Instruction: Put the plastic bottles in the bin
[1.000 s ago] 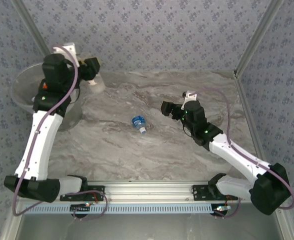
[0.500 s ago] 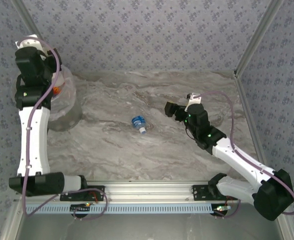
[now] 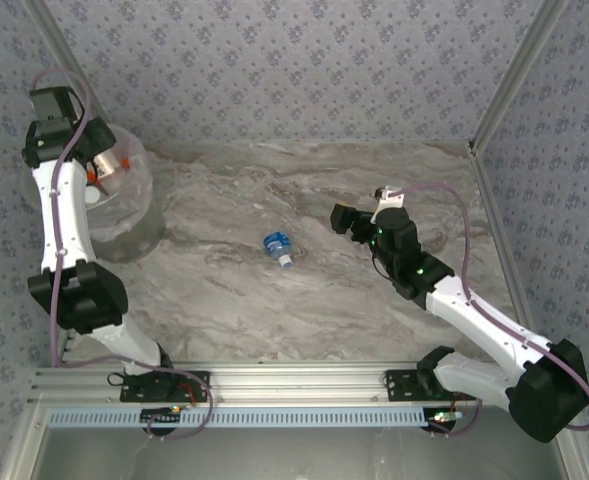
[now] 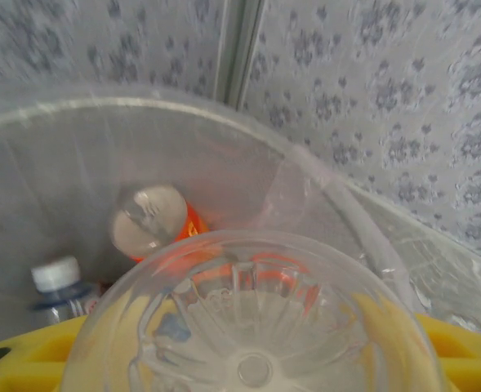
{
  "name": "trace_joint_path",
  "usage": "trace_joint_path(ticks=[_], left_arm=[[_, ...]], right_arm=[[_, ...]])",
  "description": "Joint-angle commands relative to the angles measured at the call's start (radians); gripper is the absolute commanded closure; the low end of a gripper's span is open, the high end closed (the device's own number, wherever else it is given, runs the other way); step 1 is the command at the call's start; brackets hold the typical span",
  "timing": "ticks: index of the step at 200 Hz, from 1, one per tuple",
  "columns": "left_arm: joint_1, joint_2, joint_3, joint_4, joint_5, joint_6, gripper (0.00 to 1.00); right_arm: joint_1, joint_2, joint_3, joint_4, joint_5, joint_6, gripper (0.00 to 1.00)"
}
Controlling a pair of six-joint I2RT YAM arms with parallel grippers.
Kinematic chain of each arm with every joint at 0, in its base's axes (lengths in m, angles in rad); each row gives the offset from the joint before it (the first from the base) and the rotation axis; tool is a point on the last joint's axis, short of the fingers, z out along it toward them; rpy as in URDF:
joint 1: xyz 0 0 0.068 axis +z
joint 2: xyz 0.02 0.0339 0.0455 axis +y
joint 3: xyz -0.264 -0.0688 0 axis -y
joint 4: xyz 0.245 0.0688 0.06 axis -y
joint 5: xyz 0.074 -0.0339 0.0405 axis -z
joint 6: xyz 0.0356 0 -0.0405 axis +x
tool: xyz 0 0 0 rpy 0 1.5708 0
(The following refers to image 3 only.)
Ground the orange cap orange label bottle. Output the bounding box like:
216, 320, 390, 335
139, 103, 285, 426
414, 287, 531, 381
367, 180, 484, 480
86, 156, 132, 184

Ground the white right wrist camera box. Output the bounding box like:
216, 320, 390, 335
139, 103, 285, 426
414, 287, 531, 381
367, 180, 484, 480
371, 186, 406, 225

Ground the grey translucent waste bin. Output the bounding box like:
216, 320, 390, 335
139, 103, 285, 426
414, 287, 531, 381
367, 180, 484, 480
18, 124, 167, 265

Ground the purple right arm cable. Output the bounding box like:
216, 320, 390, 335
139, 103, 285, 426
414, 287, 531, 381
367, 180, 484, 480
393, 182, 589, 440

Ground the aluminium frame post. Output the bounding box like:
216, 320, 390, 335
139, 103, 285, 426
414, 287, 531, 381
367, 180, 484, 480
467, 0, 571, 157
23, 0, 103, 124

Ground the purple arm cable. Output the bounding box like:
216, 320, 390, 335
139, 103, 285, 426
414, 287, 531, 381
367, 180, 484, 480
393, 182, 589, 440
27, 68, 216, 442

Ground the aluminium mounting rail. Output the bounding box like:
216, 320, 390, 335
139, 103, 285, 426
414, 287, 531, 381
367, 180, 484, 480
26, 363, 574, 407

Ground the pale blue slotted cable tray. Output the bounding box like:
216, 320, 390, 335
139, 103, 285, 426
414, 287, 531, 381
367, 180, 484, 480
46, 406, 429, 430

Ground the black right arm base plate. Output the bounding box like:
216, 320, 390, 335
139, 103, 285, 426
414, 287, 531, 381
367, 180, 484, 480
383, 368, 478, 404

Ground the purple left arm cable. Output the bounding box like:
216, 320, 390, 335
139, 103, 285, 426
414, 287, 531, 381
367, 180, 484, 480
27, 68, 216, 442

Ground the aluminium side frame bar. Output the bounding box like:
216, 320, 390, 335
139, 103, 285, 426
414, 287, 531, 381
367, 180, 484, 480
467, 144, 546, 364

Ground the clear plastic bin liner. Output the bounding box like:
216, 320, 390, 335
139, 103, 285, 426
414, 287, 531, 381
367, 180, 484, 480
18, 124, 156, 242

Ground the crushed blue label bottle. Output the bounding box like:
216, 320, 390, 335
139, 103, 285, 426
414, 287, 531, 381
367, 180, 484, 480
261, 229, 295, 270

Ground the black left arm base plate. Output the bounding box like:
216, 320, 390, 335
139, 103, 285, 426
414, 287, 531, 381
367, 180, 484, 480
118, 369, 212, 404

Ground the small circuit board with LED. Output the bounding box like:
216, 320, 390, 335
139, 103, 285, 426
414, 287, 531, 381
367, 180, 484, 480
140, 406, 184, 422
425, 409, 464, 425

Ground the aluminium frame leg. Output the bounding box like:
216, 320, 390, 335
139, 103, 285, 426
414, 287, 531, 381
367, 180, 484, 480
0, 404, 50, 480
556, 439, 589, 480

